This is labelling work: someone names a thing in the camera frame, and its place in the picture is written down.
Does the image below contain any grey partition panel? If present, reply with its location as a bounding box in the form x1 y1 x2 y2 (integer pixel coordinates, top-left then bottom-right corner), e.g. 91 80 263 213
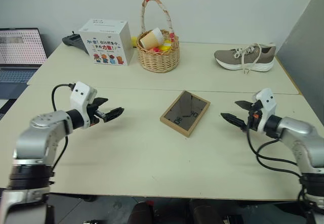
275 0 324 99

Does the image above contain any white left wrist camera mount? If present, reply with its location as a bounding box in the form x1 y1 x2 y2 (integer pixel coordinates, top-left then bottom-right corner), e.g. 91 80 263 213
69 81 98 129

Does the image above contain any dark rounded shape with red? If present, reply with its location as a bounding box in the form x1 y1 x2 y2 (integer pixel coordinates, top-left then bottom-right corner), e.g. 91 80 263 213
131 200 155 224

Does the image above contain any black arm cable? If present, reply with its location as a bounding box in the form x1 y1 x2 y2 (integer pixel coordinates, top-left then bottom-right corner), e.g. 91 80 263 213
51 83 75 171
246 129 308 209

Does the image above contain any grey laptop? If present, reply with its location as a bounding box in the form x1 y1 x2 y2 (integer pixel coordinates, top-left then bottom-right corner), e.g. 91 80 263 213
0 27 49 101

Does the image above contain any woven wicker basket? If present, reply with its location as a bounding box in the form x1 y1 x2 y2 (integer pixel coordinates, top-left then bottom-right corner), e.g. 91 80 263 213
136 0 181 74

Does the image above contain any brown ribbed paper cup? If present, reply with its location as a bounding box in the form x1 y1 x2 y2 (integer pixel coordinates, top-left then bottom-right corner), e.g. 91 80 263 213
139 27 165 50

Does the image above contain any wooden framed digital clock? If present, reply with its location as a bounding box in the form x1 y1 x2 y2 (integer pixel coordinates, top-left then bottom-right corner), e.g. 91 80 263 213
159 90 211 138

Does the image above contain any taupe sneaker with white sole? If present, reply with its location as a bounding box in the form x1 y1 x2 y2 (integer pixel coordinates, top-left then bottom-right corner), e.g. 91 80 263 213
214 42 277 75

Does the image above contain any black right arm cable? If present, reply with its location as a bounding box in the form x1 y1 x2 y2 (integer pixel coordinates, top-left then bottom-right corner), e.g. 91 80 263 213
246 129 308 209

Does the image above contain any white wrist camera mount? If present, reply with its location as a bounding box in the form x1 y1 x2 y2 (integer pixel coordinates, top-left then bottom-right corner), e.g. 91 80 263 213
251 87 277 134
69 81 98 129

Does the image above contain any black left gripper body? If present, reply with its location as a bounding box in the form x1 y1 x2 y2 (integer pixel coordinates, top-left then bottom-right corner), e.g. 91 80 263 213
87 103 106 127

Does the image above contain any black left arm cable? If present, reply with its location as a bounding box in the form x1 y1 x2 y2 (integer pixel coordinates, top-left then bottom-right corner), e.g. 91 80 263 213
51 83 75 171

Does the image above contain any black handheld controller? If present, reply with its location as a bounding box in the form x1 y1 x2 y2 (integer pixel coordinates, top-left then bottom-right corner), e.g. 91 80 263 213
62 30 90 56

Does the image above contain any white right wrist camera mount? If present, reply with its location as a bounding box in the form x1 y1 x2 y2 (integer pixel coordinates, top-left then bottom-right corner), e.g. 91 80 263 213
251 87 277 134

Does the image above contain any white printed cardboard box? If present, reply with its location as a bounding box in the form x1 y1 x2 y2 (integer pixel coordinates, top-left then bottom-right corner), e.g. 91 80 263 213
78 19 135 67

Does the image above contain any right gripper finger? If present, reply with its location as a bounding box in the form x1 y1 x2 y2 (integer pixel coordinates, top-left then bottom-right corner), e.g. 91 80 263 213
220 112 248 131
234 100 254 111

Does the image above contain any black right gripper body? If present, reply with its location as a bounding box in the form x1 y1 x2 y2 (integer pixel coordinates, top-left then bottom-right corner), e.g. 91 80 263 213
246 101 263 133

